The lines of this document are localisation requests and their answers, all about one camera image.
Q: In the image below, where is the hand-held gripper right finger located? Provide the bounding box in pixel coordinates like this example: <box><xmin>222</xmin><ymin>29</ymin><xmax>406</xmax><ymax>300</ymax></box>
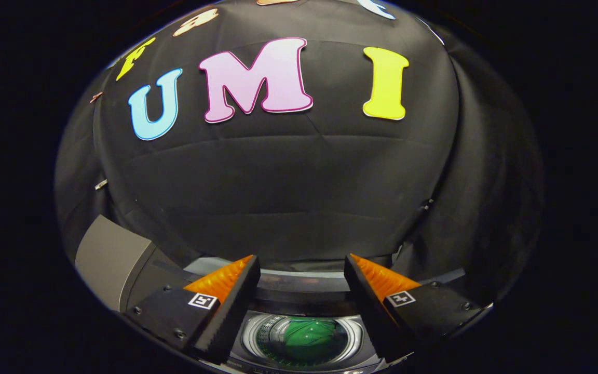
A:
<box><xmin>343</xmin><ymin>253</ymin><xmax>494</xmax><ymax>364</ymax></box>

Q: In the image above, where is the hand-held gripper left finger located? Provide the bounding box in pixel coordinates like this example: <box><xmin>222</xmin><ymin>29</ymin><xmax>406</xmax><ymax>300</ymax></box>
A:
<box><xmin>124</xmin><ymin>253</ymin><xmax>262</xmax><ymax>365</ymax></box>

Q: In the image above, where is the green polo shirt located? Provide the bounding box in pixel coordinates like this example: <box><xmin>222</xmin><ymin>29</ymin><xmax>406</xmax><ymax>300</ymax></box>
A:
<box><xmin>283</xmin><ymin>318</ymin><xmax>349</xmax><ymax>364</ymax></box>

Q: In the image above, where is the black backdrop cloth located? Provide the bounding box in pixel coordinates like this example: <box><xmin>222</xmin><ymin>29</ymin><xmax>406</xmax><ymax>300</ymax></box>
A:
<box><xmin>54</xmin><ymin>0</ymin><xmax>543</xmax><ymax>312</ymax></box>

